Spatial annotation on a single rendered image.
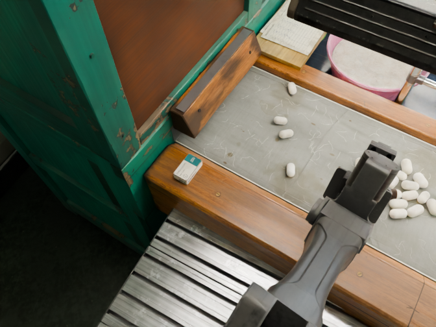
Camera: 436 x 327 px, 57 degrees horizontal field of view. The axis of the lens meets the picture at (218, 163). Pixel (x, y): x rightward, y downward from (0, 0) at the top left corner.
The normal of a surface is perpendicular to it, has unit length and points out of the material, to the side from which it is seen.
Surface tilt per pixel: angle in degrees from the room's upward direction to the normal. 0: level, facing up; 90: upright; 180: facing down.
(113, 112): 90
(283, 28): 0
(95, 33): 90
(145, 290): 0
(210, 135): 0
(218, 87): 67
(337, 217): 31
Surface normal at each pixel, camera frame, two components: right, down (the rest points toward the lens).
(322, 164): -0.03, -0.50
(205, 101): 0.77, 0.22
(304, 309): 0.29, -0.79
